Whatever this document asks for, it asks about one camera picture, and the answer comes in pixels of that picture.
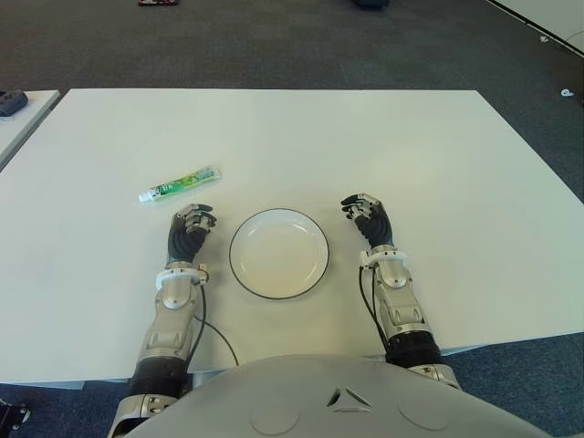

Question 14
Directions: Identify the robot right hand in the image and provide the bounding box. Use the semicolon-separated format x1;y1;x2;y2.
340;193;397;251

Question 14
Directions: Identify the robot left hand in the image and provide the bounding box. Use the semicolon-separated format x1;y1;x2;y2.
166;203;219;266

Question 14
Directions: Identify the green toothpaste tube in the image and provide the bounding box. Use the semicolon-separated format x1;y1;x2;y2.
138;166;224;204

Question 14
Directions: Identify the white plate with black rim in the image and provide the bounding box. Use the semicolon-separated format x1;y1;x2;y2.
228;208;330;302

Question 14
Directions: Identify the grey robot torso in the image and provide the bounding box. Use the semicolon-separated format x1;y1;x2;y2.
116;353;556;438

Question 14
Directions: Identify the white side table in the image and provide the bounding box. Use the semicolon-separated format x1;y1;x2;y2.
0;89;62;171

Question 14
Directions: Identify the dark handheld controller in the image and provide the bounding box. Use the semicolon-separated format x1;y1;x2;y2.
0;89;28;119

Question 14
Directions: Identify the black machine part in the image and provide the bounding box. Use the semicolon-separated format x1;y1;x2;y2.
0;400;31;431

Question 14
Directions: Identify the white board with black edge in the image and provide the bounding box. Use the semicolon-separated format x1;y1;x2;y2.
485;0;584;56

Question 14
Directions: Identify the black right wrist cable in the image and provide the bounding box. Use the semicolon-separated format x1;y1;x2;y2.
359;264;390;353

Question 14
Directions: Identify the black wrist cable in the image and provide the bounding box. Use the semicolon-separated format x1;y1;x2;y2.
359;264;390;353
190;268;240;367

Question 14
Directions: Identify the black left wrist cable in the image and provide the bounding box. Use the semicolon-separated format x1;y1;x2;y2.
190;268;240;367

